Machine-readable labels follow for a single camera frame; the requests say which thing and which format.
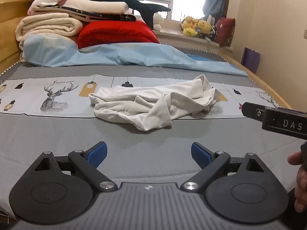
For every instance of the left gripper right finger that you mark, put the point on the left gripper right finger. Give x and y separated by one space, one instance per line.
239 189

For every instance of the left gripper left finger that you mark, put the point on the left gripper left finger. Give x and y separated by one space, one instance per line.
56 189

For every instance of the white t-shirt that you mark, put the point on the white t-shirt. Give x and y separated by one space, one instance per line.
149 108

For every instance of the right hand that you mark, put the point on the right hand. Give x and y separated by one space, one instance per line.
301 182

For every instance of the purple box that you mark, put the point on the purple box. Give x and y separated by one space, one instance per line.
250 59

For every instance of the grey patterned bed sheet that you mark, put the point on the grey patterned bed sheet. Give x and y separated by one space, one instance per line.
134 156

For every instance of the light blue quilt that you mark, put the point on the light blue quilt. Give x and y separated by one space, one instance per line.
52 50

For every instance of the yellow plush toys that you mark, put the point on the yellow plush toys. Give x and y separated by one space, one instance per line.
198 28

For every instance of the red blanket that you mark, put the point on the red blanket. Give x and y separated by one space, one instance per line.
107 32

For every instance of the cream folded blanket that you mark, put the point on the cream folded blanket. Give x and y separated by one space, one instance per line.
50 23

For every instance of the white plush toy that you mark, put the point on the white plush toy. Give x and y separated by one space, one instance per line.
157 21

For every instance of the wooden headboard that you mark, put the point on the wooden headboard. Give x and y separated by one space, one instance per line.
12 11

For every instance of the white folded bedding stack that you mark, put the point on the white folded bedding stack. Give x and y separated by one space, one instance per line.
84 10

